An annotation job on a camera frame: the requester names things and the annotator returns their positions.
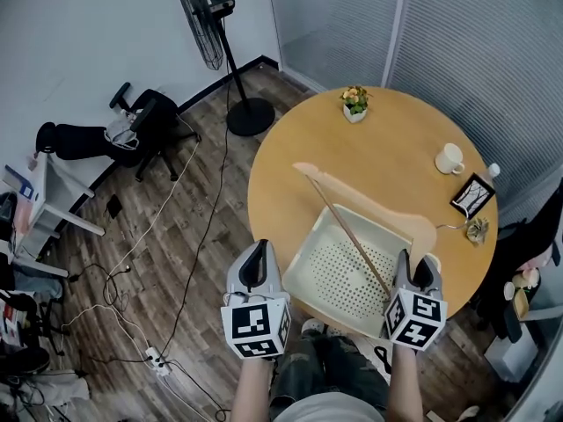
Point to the blue and white box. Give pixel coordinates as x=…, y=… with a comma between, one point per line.
x=19, y=185

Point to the person's white shoe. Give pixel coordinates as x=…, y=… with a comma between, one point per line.
x=312, y=325

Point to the white desk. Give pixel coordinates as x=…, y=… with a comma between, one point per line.
x=57, y=191

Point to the person's left forearm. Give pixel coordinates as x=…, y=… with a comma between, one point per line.
x=255, y=389

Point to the clear plastic bottle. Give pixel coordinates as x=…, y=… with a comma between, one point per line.
x=489, y=174

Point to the white floor box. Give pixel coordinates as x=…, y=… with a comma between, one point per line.
x=512, y=361

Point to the white power strip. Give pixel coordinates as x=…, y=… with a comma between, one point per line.
x=157, y=359

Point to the person's right forearm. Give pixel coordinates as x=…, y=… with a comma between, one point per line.
x=407, y=385

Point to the grey cloth on chair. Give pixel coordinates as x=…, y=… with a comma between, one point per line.
x=119, y=133

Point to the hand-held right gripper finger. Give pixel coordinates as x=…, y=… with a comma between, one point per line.
x=402, y=268
x=433, y=275

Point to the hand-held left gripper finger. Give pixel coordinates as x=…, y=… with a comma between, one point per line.
x=235, y=271
x=272, y=266

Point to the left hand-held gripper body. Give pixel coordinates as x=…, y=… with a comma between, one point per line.
x=255, y=323

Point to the person's grey shirt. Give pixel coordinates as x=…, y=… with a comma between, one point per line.
x=330, y=411

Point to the white cup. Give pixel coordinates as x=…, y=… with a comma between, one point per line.
x=448, y=156

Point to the black office chair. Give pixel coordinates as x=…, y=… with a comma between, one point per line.
x=149, y=108

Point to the paper cups and bags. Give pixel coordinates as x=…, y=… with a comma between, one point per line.
x=521, y=293

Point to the cream perforated plastic container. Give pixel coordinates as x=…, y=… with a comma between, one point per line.
x=334, y=271

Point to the black picture frame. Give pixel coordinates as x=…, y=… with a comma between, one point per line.
x=473, y=196

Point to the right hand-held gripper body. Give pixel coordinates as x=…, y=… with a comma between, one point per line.
x=415, y=319

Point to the black chair with clothing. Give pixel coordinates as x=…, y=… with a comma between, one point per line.
x=519, y=253

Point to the small potted flower plant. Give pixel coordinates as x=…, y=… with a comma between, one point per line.
x=355, y=104

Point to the dried flower bundle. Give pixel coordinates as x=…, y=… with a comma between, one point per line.
x=478, y=231

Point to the person's camouflage trousers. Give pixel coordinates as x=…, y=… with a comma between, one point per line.
x=325, y=367

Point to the black standing fan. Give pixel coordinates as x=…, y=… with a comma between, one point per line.
x=235, y=77

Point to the small black flat device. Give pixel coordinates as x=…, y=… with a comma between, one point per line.
x=114, y=206

